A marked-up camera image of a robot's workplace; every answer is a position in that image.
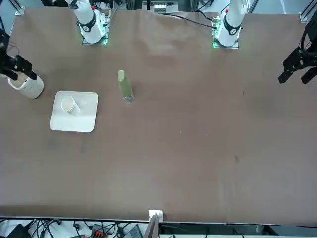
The ribbed dark power brick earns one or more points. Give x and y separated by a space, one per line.
133 231

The white post bracket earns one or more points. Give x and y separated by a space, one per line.
159 213

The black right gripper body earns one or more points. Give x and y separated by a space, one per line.
6 64

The white disposable paper cup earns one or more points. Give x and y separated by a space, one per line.
77 110
67 103

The cream trash bin with lid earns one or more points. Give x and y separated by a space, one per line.
32 89

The aluminium camera post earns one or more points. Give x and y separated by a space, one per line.
153 228

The grey power strip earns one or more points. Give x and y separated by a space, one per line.
161 8

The green translucent bottle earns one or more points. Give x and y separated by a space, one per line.
125 86

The black orange adapter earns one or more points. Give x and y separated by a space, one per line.
97 234

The black bag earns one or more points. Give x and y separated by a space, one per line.
17 231

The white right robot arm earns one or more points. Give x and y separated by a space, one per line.
89 27

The aluminium frame corner post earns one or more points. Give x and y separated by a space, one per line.
18 8
305 15

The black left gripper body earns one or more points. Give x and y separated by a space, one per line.
309 57

